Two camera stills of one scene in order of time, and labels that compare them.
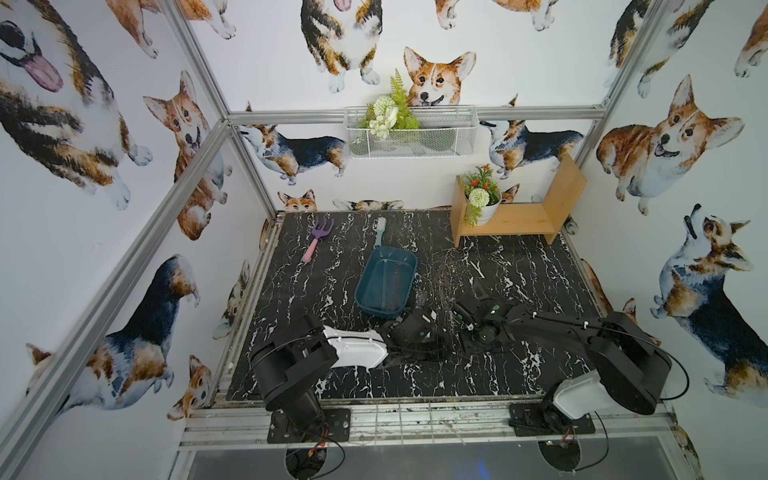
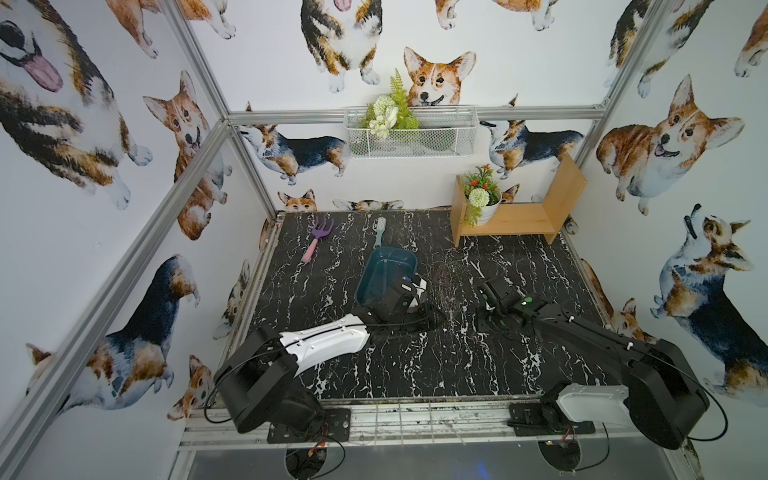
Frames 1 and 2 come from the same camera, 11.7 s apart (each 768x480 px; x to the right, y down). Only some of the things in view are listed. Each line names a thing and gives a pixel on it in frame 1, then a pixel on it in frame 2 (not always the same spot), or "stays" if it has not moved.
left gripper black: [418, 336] to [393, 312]
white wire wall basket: [441, 132] stays
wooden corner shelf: [560, 194] stays
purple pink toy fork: [318, 232] stays
